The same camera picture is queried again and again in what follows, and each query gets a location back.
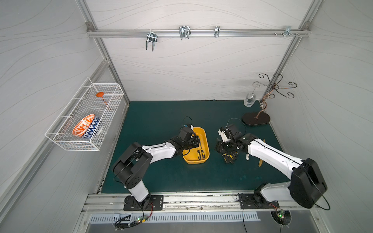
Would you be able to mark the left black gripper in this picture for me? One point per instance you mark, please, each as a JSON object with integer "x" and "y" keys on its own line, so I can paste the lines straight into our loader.
{"x": 195, "y": 142}

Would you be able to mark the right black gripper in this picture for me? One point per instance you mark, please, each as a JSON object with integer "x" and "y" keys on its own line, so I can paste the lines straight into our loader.
{"x": 225, "y": 148}

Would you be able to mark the yellow plastic storage box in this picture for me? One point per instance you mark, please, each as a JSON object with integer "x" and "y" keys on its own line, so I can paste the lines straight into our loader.
{"x": 190, "y": 156}

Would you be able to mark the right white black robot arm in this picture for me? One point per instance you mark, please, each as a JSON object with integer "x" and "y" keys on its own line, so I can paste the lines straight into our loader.
{"x": 306, "y": 183}

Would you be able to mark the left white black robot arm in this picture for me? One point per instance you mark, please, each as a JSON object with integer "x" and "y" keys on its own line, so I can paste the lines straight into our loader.
{"x": 133, "y": 164}

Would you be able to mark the metal hook tree stand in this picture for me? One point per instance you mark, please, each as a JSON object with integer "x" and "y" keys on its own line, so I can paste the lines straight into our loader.
{"x": 261, "y": 117}

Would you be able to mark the green table mat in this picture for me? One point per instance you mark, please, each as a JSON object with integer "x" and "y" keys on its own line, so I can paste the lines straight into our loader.
{"x": 154, "y": 122}

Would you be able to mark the clear glass cup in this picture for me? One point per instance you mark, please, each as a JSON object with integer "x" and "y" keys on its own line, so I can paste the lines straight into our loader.
{"x": 249, "y": 100}

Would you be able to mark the round black floor port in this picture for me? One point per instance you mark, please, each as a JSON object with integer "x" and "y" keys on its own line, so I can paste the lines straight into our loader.
{"x": 281, "y": 217}

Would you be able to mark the orange small spoon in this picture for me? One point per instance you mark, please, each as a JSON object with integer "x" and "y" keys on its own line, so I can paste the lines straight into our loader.
{"x": 101, "y": 96}

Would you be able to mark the blue white patterned bowl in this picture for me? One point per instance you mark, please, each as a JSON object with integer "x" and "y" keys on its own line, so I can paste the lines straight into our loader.
{"x": 92, "y": 128}

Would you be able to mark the metal clamp hook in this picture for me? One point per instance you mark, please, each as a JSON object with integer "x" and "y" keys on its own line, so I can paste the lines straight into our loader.
{"x": 184, "y": 32}

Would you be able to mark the double metal hook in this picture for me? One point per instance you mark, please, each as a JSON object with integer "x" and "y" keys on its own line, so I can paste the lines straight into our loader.
{"x": 152, "y": 39}

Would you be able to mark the orange white patterned bowl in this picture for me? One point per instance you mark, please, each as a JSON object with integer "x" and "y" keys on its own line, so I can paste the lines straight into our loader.
{"x": 82, "y": 126}

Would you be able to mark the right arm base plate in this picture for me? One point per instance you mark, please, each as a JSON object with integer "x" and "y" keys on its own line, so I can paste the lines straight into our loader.
{"x": 247, "y": 201}

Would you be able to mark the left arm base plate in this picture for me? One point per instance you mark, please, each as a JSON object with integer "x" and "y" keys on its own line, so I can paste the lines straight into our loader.
{"x": 151, "y": 202}

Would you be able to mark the white vented cable duct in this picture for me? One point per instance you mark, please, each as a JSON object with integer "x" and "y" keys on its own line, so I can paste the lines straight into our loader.
{"x": 236, "y": 216}

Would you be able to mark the white wire basket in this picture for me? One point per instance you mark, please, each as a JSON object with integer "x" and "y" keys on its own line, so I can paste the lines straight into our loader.
{"x": 84, "y": 103}

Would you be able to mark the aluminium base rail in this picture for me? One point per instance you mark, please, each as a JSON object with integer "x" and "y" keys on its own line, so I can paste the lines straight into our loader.
{"x": 174, "y": 202}

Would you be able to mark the right metal bracket hook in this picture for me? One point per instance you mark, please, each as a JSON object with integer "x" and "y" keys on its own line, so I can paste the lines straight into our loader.
{"x": 287, "y": 33}

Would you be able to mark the aluminium top rail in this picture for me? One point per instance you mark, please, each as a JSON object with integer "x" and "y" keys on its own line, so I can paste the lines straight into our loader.
{"x": 195, "y": 33}

